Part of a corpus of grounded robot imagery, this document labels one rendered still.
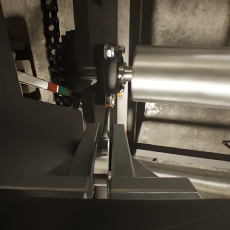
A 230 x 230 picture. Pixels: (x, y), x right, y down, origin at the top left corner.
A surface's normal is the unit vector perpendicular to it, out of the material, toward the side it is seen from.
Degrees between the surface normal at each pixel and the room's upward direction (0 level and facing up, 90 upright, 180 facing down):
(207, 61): 37
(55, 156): 90
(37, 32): 0
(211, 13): 0
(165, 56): 42
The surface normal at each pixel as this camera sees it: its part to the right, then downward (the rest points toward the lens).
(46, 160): 0.97, 0.10
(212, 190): -0.17, -0.40
